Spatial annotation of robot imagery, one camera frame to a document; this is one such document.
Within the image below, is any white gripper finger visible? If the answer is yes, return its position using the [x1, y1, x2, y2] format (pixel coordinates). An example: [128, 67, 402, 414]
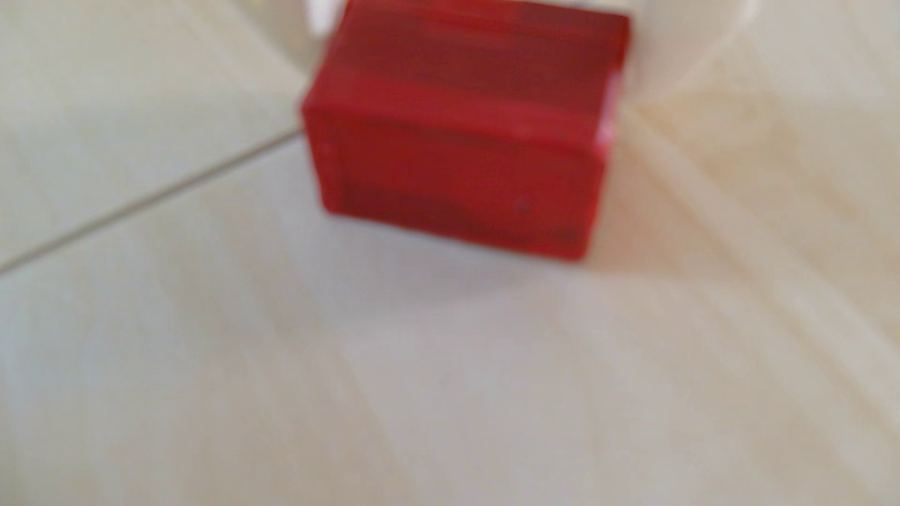
[622, 0, 762, 106]
[306, 0, 347, 39]

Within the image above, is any red block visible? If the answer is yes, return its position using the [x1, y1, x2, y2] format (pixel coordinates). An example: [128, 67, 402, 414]
[301, 0, 631, 262]

